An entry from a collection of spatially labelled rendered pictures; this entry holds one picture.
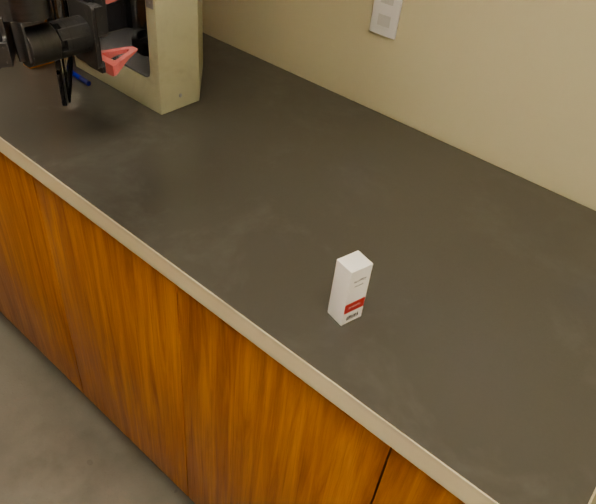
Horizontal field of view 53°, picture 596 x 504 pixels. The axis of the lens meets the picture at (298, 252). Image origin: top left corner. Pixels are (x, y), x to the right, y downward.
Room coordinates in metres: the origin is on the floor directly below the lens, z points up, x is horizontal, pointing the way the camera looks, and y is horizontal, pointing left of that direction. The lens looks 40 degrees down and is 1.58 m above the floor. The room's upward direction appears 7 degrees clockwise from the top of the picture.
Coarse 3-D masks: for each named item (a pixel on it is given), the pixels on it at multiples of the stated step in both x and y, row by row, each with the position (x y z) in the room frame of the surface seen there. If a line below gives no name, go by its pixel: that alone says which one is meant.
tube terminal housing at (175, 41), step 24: (168, 0) 1.18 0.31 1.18; (192, 0) 1.23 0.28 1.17; (168, 24) 1.18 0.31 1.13; (192, 24) 1.23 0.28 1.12; (168, 48) 1.18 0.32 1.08; (192, 48) 1.23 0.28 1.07; (96, 72) 1.29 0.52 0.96; (120, 72) 1.24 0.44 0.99; (168, 72) 1.18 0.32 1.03; (192, 72) 1.23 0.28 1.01; (144, 96) 1.19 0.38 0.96; (168, 96) 1.17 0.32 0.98; (192, 96) 1.23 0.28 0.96
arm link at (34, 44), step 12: (12, 24) 0.84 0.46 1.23; (24, 24) 0.84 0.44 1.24; (36, 24) 0.85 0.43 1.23; (48, 24) 0.88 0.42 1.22; (12, 36) 0.86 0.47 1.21; (24, 36) 0.84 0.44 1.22; (36, 36) 0.85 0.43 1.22; (48, 36) 0.86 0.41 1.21; (24, 48) 0.84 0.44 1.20; (36, 48) 0.84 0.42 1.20; (48, 48) 0.85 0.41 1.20; (60, 48) 0.87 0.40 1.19; (24, 60) 0.84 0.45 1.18; (36, 60) 0.84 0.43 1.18; (48, 60) 0.85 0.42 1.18
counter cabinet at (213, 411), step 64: (0, 192) 1.10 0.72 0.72; (0, 256) 1.17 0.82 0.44; (64, 256) 0.95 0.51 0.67; (128, 256) 0.81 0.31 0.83; (64, 320) 1.00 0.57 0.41; (128, 320) 0.82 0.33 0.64; (192, 320) 0.70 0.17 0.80; (128, 384) 0.85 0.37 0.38; (192, 384) 0.71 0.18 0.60; (256, 384) 0.61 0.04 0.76; (192, 448) 0.71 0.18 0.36; (256, 448) 0.60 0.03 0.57; (320, 448) 0.53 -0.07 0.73; (384, 448) 0.47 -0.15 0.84
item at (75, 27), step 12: (72, 0) 0.94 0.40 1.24; (72, 12) 0.94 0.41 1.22; (84, 12) 0.92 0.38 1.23; (60, 24) 0.89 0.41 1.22; (72, 24) 0.90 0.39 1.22; (84, 24) 0.92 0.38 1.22; (60, 36) 0.87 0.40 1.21; (72, 36) 0.89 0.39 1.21; (84, 36) 0.90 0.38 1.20; (96, 36) 0.92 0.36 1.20; (72, 48) 0.88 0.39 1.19; (84, 48) 0.90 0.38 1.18; (96, 48) 0.91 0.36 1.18; (84, 60) 0.94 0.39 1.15; (96, 60) 0.91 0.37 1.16
